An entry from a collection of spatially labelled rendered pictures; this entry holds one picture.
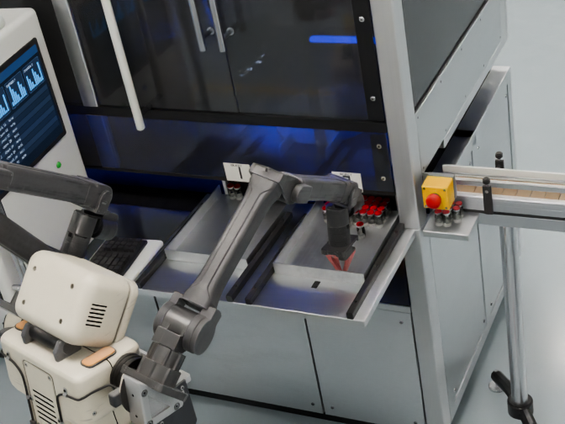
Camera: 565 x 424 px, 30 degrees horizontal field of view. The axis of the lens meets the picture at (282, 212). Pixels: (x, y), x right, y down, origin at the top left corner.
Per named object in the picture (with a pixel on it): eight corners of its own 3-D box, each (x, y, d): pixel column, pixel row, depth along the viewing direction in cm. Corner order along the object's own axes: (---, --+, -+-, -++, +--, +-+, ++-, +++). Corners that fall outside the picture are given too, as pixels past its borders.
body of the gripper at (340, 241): (359, 241, 274) (357, 215, 271) (344, 259, 266) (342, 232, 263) (335, 238, 277) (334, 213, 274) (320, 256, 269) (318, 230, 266)
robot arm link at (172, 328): (147, 347, 207) (170, 357, 205) (170, 299, 209) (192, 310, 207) (166, 353, 216) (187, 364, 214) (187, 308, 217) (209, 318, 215)
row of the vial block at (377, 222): (325, 218, 301) (323, 204, 298) (384, 224, 293) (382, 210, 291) (323, 222, 299) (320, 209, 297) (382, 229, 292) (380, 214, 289)
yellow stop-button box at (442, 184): (431, 193, 288) (429, 171, 284) (456, 196, 285) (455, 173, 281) (423, 209, 282) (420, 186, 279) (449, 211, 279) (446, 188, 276)
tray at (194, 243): (220, 194, 322) (218, 184, 321) (298, 201, 311) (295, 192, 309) (166, 259, 298) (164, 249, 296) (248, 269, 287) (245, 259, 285)
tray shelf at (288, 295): (208, 198, 326) (206, 193, 325) (425, 219, 296) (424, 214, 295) (129, 292, 291) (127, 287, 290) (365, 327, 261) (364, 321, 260)
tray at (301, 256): (322, 204, 308) (320, 193, 306) (407, 212, 297) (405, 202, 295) (275, 272, 283) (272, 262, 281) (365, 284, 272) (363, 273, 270)
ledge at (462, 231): (438, 208, 299) (437, 203, 298) (483, 212, 294) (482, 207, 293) (423, 236, 289) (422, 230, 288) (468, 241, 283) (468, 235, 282)
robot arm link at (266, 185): (254, 144, 222) (295, 159, 218) (268, 173, 234) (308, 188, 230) (147, 328, 209) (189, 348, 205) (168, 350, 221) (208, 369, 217)
